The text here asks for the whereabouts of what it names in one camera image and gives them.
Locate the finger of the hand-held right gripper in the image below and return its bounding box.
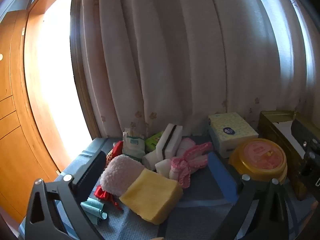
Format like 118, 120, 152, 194
291, 119, 320, 188

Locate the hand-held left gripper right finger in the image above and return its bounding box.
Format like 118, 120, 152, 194
208, 152, 300, 240

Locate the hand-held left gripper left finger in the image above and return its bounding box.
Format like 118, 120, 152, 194
24, 151, 108, 240

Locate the teal cloth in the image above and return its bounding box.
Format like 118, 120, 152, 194
80, 197, 108, 223

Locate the pink fluffy cloth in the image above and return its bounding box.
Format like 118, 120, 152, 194
100, 155, 145, 197

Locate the pink knitted sock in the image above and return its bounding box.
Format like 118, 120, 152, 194
170, 142, 213, 189

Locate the gold tin box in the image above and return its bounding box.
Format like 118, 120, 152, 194
259, 110, 320, 200

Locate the white teal wet wipes pack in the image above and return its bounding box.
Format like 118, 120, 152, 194
122, 127, 146, 161

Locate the white sponge with black stripe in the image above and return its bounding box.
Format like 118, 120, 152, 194
155, 123, 183, 160

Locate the yellow sponge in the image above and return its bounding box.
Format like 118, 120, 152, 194
119, 169, 184, 225

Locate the green packet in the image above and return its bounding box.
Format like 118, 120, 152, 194
145, 132, 164, 153

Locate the yellow round lidded container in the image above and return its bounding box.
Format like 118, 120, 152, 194
229, 138, 288, 183

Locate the blue plaid tablecloth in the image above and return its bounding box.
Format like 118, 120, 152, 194
19, 136, 320, 240

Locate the yellow patterned tissue box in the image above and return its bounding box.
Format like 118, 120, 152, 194
208, 112, 259, 158

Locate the white sponge block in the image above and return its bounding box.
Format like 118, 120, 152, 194
155, 159, 175, 180
142, 152, 160, 170

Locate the wooden wardrobe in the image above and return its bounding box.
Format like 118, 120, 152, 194
0, 10, 63, 224

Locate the pink floral curtain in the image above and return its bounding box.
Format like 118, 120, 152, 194
72, 0, 320, 140

